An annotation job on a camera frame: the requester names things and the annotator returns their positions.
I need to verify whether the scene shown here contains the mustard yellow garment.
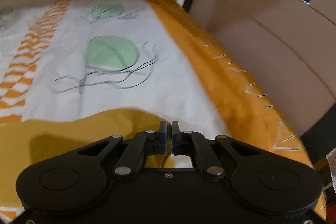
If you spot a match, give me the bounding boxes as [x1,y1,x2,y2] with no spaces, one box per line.
[1,109,163,218]

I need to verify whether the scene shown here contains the white patterned bed cover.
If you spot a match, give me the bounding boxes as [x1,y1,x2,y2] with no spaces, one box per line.
[1,0,227,139]

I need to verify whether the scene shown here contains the white wooden bed frame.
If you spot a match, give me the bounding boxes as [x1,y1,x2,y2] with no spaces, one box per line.
[189,0,335,133]

